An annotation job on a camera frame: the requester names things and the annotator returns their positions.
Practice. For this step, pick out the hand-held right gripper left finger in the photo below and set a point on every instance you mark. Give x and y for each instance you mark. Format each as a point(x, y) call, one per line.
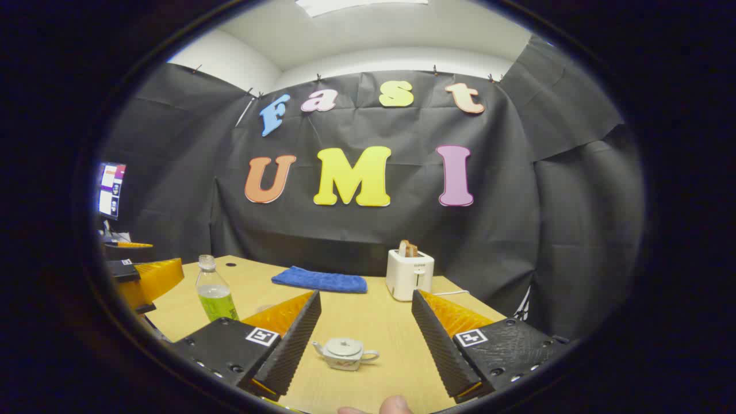
point(293, 339)

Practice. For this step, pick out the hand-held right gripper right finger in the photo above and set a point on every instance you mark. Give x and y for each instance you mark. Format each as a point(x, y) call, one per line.
point(437, 339)

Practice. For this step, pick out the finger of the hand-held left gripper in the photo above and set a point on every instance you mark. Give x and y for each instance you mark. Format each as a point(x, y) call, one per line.
point(161, 279)
point(129, 253)

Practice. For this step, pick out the white floral teacup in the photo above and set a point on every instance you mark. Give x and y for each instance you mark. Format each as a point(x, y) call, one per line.
point(345, 361)

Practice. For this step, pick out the green label water bottle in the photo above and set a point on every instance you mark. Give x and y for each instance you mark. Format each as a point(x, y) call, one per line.
point(216, 299)

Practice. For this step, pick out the blue towel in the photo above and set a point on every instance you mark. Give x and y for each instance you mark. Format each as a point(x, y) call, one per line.
point(322, 280)

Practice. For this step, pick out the white toaster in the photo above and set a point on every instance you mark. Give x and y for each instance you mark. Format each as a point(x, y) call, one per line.
point(409, 279)

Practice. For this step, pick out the computer monitor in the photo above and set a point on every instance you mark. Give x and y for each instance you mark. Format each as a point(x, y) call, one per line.
point(111, 190)

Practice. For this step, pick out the white stand legs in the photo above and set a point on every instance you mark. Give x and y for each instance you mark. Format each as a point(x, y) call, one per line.
point(523, 305)

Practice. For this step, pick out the brown bread slice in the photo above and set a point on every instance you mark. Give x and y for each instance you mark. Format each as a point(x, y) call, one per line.
point(408, 249)

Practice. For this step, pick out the black backdrop cloth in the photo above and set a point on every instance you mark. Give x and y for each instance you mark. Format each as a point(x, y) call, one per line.
point(506, 201)

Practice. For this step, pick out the ceiling light panel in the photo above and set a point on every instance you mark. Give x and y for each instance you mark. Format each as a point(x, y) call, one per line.
point(359, 6)

